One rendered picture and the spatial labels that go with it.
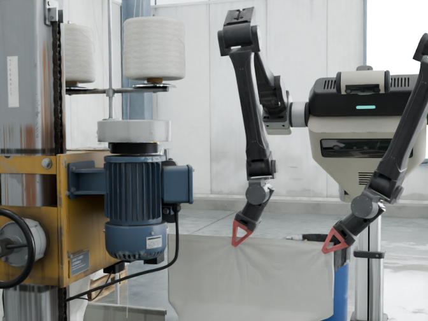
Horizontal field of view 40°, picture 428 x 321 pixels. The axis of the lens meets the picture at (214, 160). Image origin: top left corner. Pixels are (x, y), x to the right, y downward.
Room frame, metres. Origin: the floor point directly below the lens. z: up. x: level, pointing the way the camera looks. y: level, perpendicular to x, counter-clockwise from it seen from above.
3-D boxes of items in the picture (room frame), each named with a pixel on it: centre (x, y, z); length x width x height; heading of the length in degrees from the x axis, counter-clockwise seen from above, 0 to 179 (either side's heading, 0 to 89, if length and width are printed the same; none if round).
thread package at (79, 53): (1.66, 0.40, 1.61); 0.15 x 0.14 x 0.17; 71
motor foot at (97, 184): (1.43, 0.29, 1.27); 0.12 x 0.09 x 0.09; 161
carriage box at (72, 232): (1.54, 0.41, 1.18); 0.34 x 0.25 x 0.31; 161
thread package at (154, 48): (1.58, 0.16, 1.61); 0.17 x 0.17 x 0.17
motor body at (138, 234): (1.44, 0.19, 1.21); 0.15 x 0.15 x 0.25
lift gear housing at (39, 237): (1.36, 0.45, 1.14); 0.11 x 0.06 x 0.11; 71
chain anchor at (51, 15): (1.43, 0.38, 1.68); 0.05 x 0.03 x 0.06; 161
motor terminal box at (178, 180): (1.45, 0.09, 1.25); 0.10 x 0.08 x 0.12; 6
